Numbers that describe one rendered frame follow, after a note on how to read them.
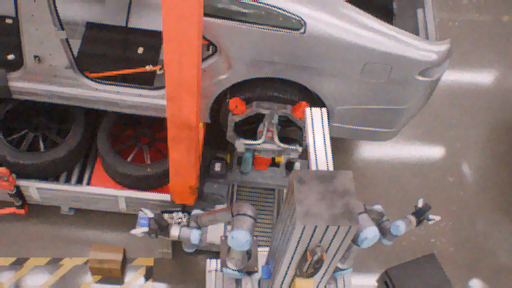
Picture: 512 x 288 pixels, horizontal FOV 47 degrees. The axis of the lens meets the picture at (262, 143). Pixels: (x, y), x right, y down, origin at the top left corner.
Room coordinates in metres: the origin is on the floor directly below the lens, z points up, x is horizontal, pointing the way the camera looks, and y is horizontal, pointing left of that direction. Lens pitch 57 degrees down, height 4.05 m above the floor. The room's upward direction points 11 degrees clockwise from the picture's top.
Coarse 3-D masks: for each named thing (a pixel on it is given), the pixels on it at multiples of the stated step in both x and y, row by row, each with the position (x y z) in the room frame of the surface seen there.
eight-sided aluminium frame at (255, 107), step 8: (256, 104) 2.22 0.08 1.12; (264, 104) 2.23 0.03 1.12; (272, 104) 2.24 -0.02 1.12; (280, 104) 2.25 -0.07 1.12; (248, 112) 2.18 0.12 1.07; (256, 112) 2.18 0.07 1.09; (264, 112) 2.19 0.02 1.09; (272, 112) 2.19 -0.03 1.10; (280, 112) 2.20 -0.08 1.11; (288, 112) 2.20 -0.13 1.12; (232, 120) 2.17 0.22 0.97; (296, 120) 2.22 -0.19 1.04; (304, 120) 2.26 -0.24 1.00; (232, 128) 2.17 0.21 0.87; (304, 128) 2.21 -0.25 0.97; (232, 136) 2.17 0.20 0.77; (304, 136) 2.22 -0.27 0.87; (288, 144) 2.26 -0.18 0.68; (296, 144) 2.25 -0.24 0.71; (304, 144) 2.22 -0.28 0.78; (256, 152) 2.19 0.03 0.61; (280, 152) 2.21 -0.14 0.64
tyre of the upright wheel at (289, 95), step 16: (256, 80) 2.38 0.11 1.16; (272, 80) 2.38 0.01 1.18; (288, 80) 2.42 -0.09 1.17; (224, 96) 2.36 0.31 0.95; (240, 96) 2.27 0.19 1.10; (256, 96) 2.27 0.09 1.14; (272, 96) 2.28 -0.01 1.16; (288, 96) 2.29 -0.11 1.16; (304, 96) 2.36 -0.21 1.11; (224, 112) 2.25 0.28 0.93; (224, 128) 2.25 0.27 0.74
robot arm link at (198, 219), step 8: (224, 208) 1.36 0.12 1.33; (232, 208) 1.33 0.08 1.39; (240, 208) 1.31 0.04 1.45; (248, 208) 1.32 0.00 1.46; (192, 216) 1.36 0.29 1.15; (200, 216) 1.35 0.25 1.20; (208, 216) 1.33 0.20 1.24; (216, 216) 1.32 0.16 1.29; (224, 216) 1.31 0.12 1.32; (232, 216) 1.30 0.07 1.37; (256, 216) 1.30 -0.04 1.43; (192, 224) 1.31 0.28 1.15; (200, 224) 1.31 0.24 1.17; (208, 224) 1.31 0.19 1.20
